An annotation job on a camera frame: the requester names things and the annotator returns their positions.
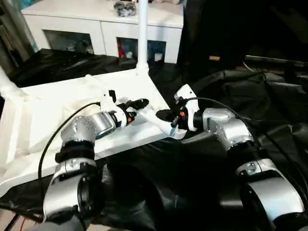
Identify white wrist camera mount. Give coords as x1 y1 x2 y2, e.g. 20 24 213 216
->
173 84 200 132
97 89 121 116

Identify white plastic table top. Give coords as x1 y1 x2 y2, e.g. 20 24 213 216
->
0 68 187 193

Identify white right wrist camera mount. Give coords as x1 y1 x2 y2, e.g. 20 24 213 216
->
173 84 200 132

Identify white glass-door sideboard cabinet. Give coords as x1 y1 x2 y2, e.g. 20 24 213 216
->
20 0 185 64

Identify black work mat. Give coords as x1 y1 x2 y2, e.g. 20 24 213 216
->
0 48 308 231

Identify black backdrop cloth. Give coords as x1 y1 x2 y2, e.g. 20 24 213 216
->
178 0 308 73

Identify red wire frame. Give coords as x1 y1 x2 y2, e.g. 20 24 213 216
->
20 213 45 231

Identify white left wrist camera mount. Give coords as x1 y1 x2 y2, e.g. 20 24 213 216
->
97 89 121 116

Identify grey crumpled bag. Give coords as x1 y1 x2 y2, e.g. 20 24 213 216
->
113 0 137 17

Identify grey metal rack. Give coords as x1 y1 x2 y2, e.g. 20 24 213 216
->
0 0 39 73

